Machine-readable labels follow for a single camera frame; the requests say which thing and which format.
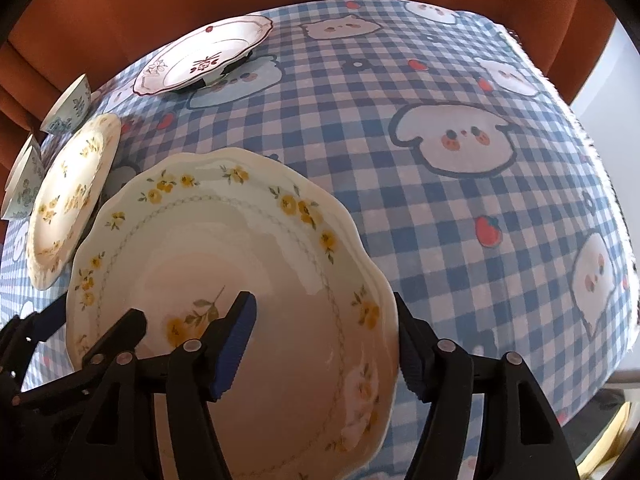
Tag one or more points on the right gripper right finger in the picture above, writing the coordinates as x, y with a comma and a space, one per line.
520, 437

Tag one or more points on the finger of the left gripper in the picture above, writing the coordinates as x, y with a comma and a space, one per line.
97, 423
20, 338

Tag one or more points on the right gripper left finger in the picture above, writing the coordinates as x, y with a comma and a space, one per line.
199, 372

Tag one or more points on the scalloped yellow flower plate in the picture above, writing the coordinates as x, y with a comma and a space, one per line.
308, 393

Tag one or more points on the blue pattern bowl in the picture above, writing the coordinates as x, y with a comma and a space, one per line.
70, 109
20, 197
31, 146

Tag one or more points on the round yellow flower plate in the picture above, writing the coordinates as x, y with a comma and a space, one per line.
67, 197

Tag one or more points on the small red flower plate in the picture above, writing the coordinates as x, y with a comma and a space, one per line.
202, 54

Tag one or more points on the blue checkered tablecloth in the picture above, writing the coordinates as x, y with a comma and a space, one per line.
472, 185

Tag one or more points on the orange curtain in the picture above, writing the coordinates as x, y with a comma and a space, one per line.
48, 43

